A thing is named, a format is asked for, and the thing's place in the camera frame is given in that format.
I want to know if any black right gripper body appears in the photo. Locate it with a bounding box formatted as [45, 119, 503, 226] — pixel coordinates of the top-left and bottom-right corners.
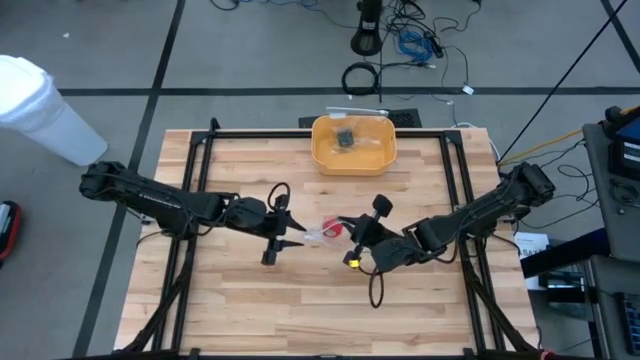
[342, 193, 417, 274]

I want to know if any black perforated floor panel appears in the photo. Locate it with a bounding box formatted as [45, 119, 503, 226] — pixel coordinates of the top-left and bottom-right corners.
[298, 108, 423, 129]

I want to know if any coiled black cable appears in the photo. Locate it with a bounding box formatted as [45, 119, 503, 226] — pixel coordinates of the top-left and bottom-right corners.
[341, 61, 381, 96]

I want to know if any black slanted pole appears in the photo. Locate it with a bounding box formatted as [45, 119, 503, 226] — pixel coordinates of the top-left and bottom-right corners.
[497, 0, 629, 164]

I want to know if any red bandage strip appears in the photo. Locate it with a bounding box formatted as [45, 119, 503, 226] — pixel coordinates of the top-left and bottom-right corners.
[322, 216, 345, 238]

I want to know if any yellow cable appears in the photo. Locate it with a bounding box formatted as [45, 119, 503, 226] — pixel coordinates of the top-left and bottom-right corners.
[497, 128, 584, 166]

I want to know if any yellow plastic bin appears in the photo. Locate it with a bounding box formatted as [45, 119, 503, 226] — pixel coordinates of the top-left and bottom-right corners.
[310, 114, 399, 177]

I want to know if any red and black case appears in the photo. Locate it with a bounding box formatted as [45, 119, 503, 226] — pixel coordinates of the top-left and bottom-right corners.
[0, 200, 23, 269]

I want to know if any clear plastic zip bag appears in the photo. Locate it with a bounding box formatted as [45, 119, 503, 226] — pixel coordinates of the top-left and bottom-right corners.
[324, 105, 391, 156]
[302, 213, 354, 251]

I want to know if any black stand base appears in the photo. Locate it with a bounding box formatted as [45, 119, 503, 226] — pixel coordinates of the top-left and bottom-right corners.
[349, 0, 384, 56]

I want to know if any black power strip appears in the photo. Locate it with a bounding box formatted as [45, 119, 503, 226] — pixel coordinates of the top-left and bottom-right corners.
[424, 32, 445, 59]

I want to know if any white trash bin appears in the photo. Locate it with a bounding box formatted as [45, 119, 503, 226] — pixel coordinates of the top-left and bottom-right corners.
[0, 53, 109, 167]

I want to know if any grey equipment cart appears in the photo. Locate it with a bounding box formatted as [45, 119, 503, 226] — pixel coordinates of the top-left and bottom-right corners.
[582, 104, 640, 360]

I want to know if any blue cable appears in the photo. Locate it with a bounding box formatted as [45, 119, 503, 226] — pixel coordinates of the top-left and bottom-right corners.
[397, 30, 434, 64]

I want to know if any white paper sheet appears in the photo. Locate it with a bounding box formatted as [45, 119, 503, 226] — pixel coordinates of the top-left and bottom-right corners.
[513, 231, 551, 291]

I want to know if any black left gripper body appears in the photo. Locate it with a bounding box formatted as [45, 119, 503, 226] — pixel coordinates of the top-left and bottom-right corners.
[227, 193, 291, 266]

